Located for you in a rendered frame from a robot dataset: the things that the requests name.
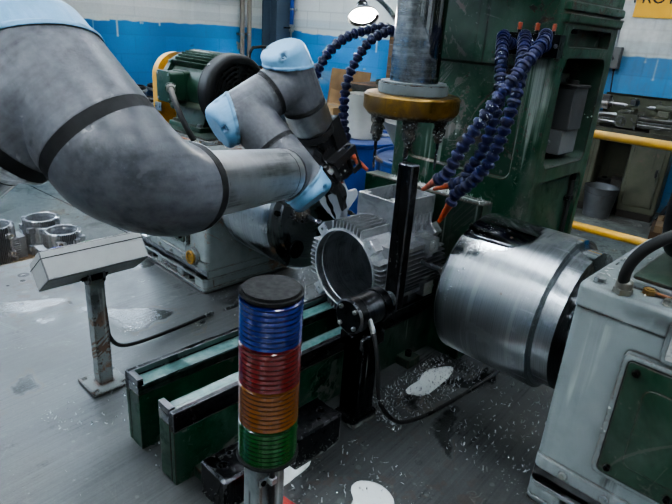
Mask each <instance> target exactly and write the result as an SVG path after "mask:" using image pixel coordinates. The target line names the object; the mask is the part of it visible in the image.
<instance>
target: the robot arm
mask: <svg viewBox="0 0 672 504"><path fill-rule="evenodd" d="M261 61H262V67H263V69H261V70H260V71H258V72H257V74H255V75H254V76H252V77H250V78H249V79H247V80H246V81H244V82H242V83H241V84H239V85H238V86H236V87H234V88H233V89H231V90H230V91H226V92H224V94H222V95H221V96H220V97H218V98H217V99H215V100H214V101H213V102H212V103H210V104H209V105H208V106H207V108H206V110H205V116H206V120H207V122H208V124H209V126H210V128H211V130H212V131H213V133H214V134H215V136H216V137H217V138H218V140H219V141H220V142H222V143H223V145H224V146H226V147H228V148H233V147H235V146H236V145H237V146H239V145H240V144H241V145H242V146H243V147H244V148H245V149H244V150H211V149H210V148H208V147H206V146H205V145H202V144H200V143H197V142H193V141H186V140H184V139H183V138H182V137H181V136H180V135H179V134H178V133H177V132H176V131H175V130H174V129H173V128H172V127H171V126H170V125H169V123H168V122H167V121H166V120H165V119H164V117H163V116H162V115H161V114H160V113H159V111H158V110H157V109H156V108H155V107H154V105H153V104H152V103H151V102H150V100H149V99H148V98H147V96H146V95H145V94H144V93H143V91H142V90H141V89H140V88H139V86H138V85H137V84H136V83H135V81H134V80H133V79H132V78H131V76H130V75H129V74H128V73H127V71H126V70H125V69H124V67H123V66H122V65H121V64H120V62H119V61H118V60H117V59H116V57H115V56H114V55H113V54H112V52H111V51H110V50H109V49H108V47H107V46H106V44H105V41H104V39H103V38H102V36H101V35H100V34H99V33H98V32H97V31H96V30H94V29H93V28H91V27H90V26H89V25H88V23H87V22H86V21H85V20H84V19H83V18H82V16H81V15H80V14H79V13H78V12H77V11H76V10H75V9H74V8H73V7H71V6H70V5H68V4H67V3H65V2H63V1H61V0H0V199H2V198H3V197H4V196H5V195H6V194H7V193H8V192H10V191H11V190H12V189H13V188H14V187H15V186H17V185H18V184H28V185H43V184H44V183H46V182H47V181H49V182H50V183H51V185H52V186H53V187H54V188H55V189H56V190H57V192H58V193H59V194H60V195H61V196H62V197H63V198H64V199H65V200H66V201H67V202H68V203H70V204H71V205H72V206H74V207H75V208H76V209H78V210H79V211H81V212H83V213H84V214H86V215H88V216H90V217H92V218H93V219H95V220H98V221H100V222H103V223H105V224H108V225H110V226H113V227H116V228H119V229H123V230H126V231H130V232H134V233H140V234H145V235H151V236H162V237H178V236H187V235H191V234H195V233H198V232H201V231H204V230H207V229H209V228H211V227H212V226H214V225H215V224H216V223H217V222H218V221H219V220H220V219H221V218H222V217H223V216H224V215H228V214H232V213H235V212H239V211H243V210H247V209H251V208H254V207H258V206H262V205H266V204H270V203H273V202H279V203H281V204H282V205H284V206H287V207H290V208H293V209H294V210H295V211H296V212H303V211H305V210H307V209H308V208H310V207H311V206H312V205H314V204H315V203H316V202H319V203H321V205H322V206H323V207H324V209H325V210H326V211H327V212H328V213H329V214H330V215H331V216H332V217H333V218H334V219H335V220H336V219H340V218H344V217H347V214H348V209H349V208H350V207H351V205H352V204H353V202H354V201H355V199H356V198H357V195H358V191H357V189H355V188H354V189H350V190H348V189H347V187H346V185H345V184H344V183H341V182H342V181H343V180H344V179H347V178H348V177H349V176H350V175H351V174H352V172H353V173H354V174H355V173H356V172H357V171H358V170H360V169H361V168H362V164H361V161H360V158H359V155H358V152H357V149H356V146H355V144H351V143H349V142H348V141H347V138H346V135H345V132H344V129H343V126H342V123H341V120H340V117H339V115H331V114H330V111H329V108H328V105H327V102H326V99H325V98H324V95H323V92H322V89H321V86H320V83H319V80H318V78H317V75H316V72H315V69H314V63H313V61H312V59H311V57H310V55H309V52H308V50H307V48H306V46H305V44H304V43H303V41H301V40H300V39H296V38H285V39H281V40H278V41H276V42H274V43H272V44H270V45H269V46H267V47H266V49H265V50H263V51H262V53H261ZM282 115H284V116H285V118H286V121H287V123H288V126H289V127H288V126H287V125H286V123H285V122H284V121H283V120H282V118H281V117H280V116H282ZM349 146H350V147H349ZM348 147H349V148H348ZM345 148H348V149H347V150H346V149H345ZM354 153H355V154H356V157H357V160H358V164H357V165H356V166H355V167H354V166H353V165H354V164H355V161H354V160H353V159H351V156H352V155H353V154H354Z"/></svg>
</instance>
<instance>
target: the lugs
mask: <svg viewBox="0 0 672 504"><path fill-rule="evenodd" d="M332 225H333V222H332V220H330V221H325V222H323V223H322V224H321V225H320V226H319V227H318V230H319V232H320V234H321V236H323V234H325V233H326V232H327V231H328V230H330V229H332ZM426 231H427V232H428V234H430V235H433V236H436V235H438V234H439V233H441V232H442V230H441V228H440V226H439V224H438V223H437V221H435V222H431V223H429V224H428V225H427V227H426ZM364 248H365V249H366V251H367V253H368V255H369V257H372V256H375V255H378V254H379V253H380V252H382V251H383V248H382V246H381V244H380V242H379V240H378V239H374V240H370V241H369V242H367V243H366V244H365V245H364ZM314 285H315V287H316V289H317V291H318V293H319V294H322V293H325V291H324V290H323V288H322V286H321V284H320V281H319V280H318V281H317V282H316V283H314Z"/></svg>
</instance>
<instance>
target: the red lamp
mask: <svg viewBox="0 0 672 504"><path fill-rule="evenodd" d="M238 345H239V348H238V350H239V352H238V355H239V357H238V360H239V362H238V365H239V366H238V370H239V371H238V374H239V375H238V379H239V382H240V384H241V385H242V386H243V387H244V388H246V389H247V390H249V391H251V392H254V393H258V394H265V395H273V394H280V393H284V392H287V391H289V390H291V389H292V388H294V387H295V386H296V385H297V384H298V382H299V380H300V369H301V350H302V340H301V342H300V343H299V344H298V345H297V346H296V347H294V348H292V349H290V350H287V351H284V352H280V353H262V352H257V351H254V350H251V349H249V348H247V347H245V346H244V345H242V344H241V342H240V341H239V343H238Z"/></svg>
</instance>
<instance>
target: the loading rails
mask: <svg viewBox="0 0 672 504"><path fill-rule="evenodd" d="M433 295H434V294H433V293H430V294H428V295H426V296H423V297H422V296H420V295H418V294H416V299H414V300H412V301H410V302H408V303H405V304H403V306H402V309H400V310H398V311H393V313H392V315H391V317H390V318H389V319H387V320H385V321H383V322H381V323H375V325H377V326H379V327H381V328H383V329H384V331H385V332H384V341H383V342H382V343H380V344H378V348H379V357H380V371H381V370H383V369H385V368H387V367H388V366H390V365H392V364H394V363H397V364H399V365H400V366H402V367H404V368H406V369H409V368H411V367H412V366H414V365H416V364H418V363H419V357H420V355H418V354H416V353H414V352H415V351H417V350H419V349H420V348H422V347H424V346H426V342H427V335H428V329H429V322H430V315H431V308H432V302H433ZM303 306H304V309H303V329H302V350H301V369H300V386H299V387H300V390H299V407H301V406H302V405H304V404H306V403H308V402H310V401H311V400H313V399H315V398H319V399H320V400H322V401H323V402H326V401H328V400H330V399H332V398H333V397H335V396H337V395H339V394H340V393H341V381H342V370H343V358H344V346H345V344H343V343H341V342H340V334H341V329H342V327H341V326H340V325H339V324H338V323H337V321H338V320H337V316H336V308H335V309H334V305H333V306H331V302H330V303H328V295H327V294H323V295H321V296H318V297H315V298H313V299H310V300H307V301H305V302H304V305H303ZM238 331H239V327H236V328H234V329H231V330H228V331H226V332H223V333H220V334H218V335H215V336H213V337H210V338H207V339H205V340H202V341H199V342H197V343H194V344H192V345H189V346H186V347H184V348H181V349H178V350H176V351H173V352H170V353H168V354H165V355H163V356H160V357H157V358H155V359H152V360H149V361H147V362H144V363H141V364H139V365H136V366H134V367H131V368H128V369H126V370H125V381H126V391H127V403H128V414H129V426H130V436H131V437H132V438H133V439H134V441H135V442H136V443H137V444H138V445H139V446H140V447H141V448H142V449H144V448H146V447H148V446H150V445H152V444H154V443H156V442H158V441H160V440H161V457H162V471H163V472H164V473H165V474H166V475H167V476H168V477H169V478H170V479H171V480H172V481H173V482H174V484H175V485H179V484H180V483H182V482H184V481H186V480H188V479H189V478H191V477H193V476H196V477H197V478H198V479H199V480H200V481H201V482H202V477H201V461H202V460H204V459H205V458H207V457H209V456H211V455H213V454H215V453H216V452H218V451H220V450H222V449H224V448H226V447H227V446H229V445H232V444H234V443H236V442H237V441H238V387H239V386H238V375H239V374H238V371H239V370H238V366H239V365H238V362H239V360H238V357H239V355H238V352H239V350H238V348H239V345H238V343H239V340H238V338H239V337H238V336H239V332H238Z"/></svg>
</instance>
